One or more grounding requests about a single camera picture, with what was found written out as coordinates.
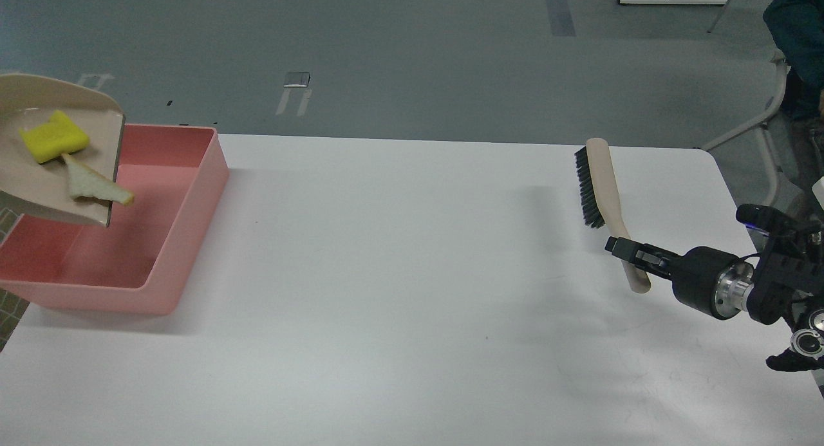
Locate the yellow sponge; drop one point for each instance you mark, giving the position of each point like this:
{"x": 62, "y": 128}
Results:
{"x": 59, "y": 134}

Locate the seated person in teal top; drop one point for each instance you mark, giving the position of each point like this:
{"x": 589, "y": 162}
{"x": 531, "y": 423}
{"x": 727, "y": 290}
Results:
{"x": 797, "y": 30}

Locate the white chair frame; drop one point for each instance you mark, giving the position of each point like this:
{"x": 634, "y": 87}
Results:
{"x": 755, "y": 157}

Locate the pink plastic bin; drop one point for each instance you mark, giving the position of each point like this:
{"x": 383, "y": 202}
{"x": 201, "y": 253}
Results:
{"x": 141, "y": 262}

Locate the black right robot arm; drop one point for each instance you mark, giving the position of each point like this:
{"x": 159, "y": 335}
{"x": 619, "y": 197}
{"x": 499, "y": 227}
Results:
{"x": 785, "y": 284}

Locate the silver floor plate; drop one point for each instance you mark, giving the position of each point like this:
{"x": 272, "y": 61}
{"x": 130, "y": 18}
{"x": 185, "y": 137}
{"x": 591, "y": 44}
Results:
{"x": 297, "y": 79}

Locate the slice of white bread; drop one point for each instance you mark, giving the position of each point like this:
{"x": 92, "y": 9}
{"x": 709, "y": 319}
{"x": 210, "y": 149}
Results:
{"x": 86, "y": 182}

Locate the beige plastic dustpan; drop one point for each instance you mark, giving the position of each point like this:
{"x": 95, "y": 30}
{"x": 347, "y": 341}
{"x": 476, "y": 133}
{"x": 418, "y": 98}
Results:
{"x": 41, "y": 190}

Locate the beige hand brush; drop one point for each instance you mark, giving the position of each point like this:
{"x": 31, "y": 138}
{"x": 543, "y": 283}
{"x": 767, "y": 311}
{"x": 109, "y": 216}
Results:
{"x": 601, "y": 206}

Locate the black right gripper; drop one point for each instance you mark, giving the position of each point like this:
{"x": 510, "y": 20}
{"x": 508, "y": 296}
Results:
{"x": 705, "y": 279}

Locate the checked beige cloth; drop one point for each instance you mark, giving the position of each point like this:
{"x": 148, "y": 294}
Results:
{"x": 12, "y": 306}

